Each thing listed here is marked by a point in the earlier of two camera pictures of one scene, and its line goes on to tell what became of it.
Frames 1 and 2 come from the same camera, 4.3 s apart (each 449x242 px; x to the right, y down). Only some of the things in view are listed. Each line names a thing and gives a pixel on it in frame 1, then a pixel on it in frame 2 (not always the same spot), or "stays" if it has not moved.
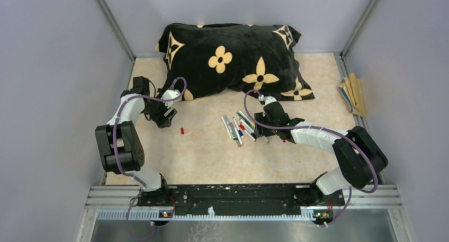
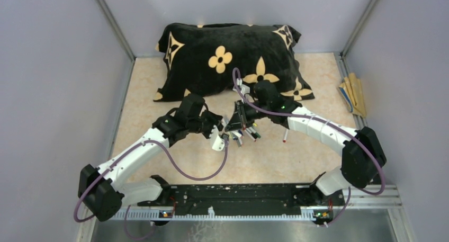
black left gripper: [161, 122] → [214, 120]
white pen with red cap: [243, 128] stays
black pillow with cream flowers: [254, 59] stays
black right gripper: [261, 131] → [240, 119]
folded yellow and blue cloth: [352, 91] stays
